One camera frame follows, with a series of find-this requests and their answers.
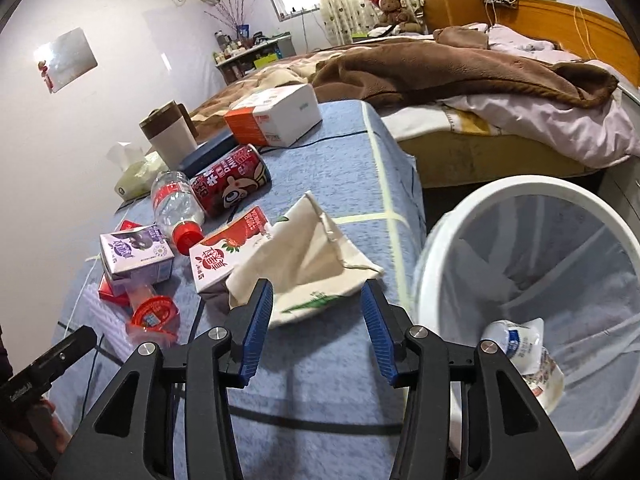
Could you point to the white round trash bin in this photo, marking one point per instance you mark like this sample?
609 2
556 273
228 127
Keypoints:
500 195

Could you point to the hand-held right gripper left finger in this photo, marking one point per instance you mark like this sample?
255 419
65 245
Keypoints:
257 330

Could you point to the decorative dry branches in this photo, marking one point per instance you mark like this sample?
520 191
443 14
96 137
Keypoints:
230 15

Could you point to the white tumbler brown lid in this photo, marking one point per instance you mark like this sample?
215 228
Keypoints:
170 145

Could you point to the lavender duvet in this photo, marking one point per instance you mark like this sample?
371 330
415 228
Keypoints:
575 125

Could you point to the brown fleece blanket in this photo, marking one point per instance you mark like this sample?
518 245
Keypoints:
450 70

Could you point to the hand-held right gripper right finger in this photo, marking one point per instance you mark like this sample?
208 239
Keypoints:
376 332

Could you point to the red flat packet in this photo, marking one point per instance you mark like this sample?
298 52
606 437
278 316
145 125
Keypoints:
111 291

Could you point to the crumpled white printed cup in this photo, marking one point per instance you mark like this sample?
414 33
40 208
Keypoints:
547 385

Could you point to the strawberry milk carton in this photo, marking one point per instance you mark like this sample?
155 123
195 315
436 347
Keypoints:
220 260

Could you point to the red drink can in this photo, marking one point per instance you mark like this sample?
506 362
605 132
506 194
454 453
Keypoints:
225 180

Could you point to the navy blue box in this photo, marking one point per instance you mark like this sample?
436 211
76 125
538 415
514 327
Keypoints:
210 152

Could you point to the brown teddy bear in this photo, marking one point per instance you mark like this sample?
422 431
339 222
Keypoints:
392 10

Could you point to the white and orange box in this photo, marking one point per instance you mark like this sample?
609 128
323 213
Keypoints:
290 110

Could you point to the cream canvas bag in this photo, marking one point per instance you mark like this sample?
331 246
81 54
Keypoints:
310 260

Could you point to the tissue pack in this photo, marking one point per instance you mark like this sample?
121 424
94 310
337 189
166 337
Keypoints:
135 177

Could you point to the wooden bed headboard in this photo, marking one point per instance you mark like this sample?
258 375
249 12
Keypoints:
550 25

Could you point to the purple milk carton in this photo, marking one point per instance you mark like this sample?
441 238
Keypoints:
130 252

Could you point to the bed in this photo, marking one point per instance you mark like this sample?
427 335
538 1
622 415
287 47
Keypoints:
500 155

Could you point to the person's left hand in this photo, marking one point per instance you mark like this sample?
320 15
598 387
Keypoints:
45 425

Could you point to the silver wall sheet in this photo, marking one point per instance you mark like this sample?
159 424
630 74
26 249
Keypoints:
65 60

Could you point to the clear plastic bottle red cap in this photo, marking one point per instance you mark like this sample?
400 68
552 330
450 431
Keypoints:
172 200

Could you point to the cluttered white shelf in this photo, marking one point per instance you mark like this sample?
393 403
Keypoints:
260 55

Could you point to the clear plastic cup red lid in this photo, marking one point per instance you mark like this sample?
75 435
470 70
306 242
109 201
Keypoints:
150 315

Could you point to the white yogurt bottle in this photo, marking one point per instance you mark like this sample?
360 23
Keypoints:
515 342

